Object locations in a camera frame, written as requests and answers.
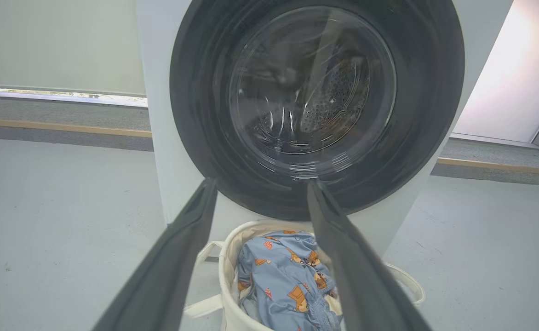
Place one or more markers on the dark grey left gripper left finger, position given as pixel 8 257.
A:
pixel 159 276

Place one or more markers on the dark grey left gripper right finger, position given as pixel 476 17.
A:
pixel 361 285

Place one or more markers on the blue bear print clothing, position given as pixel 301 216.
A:
pixel 278 276

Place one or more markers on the black round glass washer door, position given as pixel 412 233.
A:
pixel 196 92

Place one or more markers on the cream fabric laundry basket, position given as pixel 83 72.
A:
pixel 228 285

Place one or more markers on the white washing machine body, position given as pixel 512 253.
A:
pixel 168 138

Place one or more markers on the window with white blind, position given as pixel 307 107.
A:
pixel 44 46

